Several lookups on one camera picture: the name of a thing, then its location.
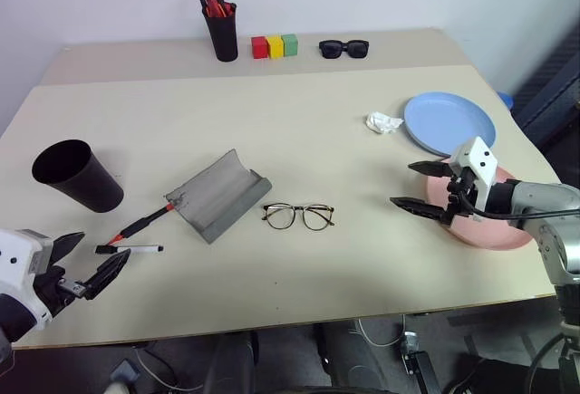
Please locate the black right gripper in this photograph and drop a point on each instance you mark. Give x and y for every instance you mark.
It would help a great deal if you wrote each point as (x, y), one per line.
(462, 190)

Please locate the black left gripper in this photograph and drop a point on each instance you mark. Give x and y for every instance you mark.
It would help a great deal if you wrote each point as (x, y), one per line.
(56, 287)

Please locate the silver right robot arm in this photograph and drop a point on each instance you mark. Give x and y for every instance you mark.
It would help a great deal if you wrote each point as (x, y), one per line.
(541, 197)

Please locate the white marker with black cap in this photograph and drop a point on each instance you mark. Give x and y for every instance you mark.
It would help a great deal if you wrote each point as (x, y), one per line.
(136, 249)

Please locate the red and black marker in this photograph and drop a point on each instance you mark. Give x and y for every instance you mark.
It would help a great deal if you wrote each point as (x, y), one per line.
(140, 224)

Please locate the blue plate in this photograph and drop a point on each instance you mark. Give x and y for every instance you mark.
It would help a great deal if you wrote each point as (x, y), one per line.
(444, 118)

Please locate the crumpled white paper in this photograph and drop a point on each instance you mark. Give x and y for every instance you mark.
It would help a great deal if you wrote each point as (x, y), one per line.
(383, 122)

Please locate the pink plate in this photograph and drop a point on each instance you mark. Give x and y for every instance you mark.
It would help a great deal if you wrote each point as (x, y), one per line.
(491, 236)

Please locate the empty black plastic cup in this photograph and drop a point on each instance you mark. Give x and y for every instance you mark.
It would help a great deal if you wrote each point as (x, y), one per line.
(77, 176)

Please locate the grey-blue floor box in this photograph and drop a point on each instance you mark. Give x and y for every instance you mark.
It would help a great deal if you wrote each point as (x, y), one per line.
(124, 370)

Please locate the blue round object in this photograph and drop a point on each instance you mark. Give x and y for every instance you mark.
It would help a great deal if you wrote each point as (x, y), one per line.
(506, 98)

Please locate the thin-framed clear eyeglasses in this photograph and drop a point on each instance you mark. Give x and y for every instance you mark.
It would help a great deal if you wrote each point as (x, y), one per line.
(299, 208)

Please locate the open grey glasses case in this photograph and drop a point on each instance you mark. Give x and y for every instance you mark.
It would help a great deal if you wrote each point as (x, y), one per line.
(217, 195)

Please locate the black ribbed chair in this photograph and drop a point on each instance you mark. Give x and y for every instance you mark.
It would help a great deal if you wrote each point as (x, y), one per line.
(548, 81)

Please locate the black sunglasses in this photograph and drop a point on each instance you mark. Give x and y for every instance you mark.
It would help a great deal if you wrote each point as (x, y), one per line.
(337, 48)

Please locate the green cube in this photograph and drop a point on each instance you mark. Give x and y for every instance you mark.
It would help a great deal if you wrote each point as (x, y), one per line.
(290, 44)

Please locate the yellow cube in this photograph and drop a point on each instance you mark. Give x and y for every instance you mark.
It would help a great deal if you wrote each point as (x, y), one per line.
(275, 47)

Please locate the red cube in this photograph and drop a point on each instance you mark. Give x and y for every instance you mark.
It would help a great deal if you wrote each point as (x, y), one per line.
(259, 47)

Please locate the black cup holding screwdrivers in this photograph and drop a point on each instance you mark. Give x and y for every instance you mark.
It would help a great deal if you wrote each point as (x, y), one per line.
(222, 36)

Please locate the short orange-black screwdriver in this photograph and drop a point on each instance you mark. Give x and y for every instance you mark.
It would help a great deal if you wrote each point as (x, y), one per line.
(229, 9)

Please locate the red and black screwdriver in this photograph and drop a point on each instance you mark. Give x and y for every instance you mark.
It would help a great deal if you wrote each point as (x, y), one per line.
(213, 6)

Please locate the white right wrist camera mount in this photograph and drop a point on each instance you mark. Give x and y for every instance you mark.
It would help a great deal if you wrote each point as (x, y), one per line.
(478, 158)

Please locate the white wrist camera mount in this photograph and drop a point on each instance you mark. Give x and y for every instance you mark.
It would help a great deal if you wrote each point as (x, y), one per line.
(478, 158)
(18, 267)

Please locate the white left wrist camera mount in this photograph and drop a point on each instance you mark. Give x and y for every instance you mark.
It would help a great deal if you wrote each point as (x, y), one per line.
(18, 267)

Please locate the black table leg bracket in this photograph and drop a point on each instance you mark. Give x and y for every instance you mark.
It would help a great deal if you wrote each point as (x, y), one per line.
(414, 358)

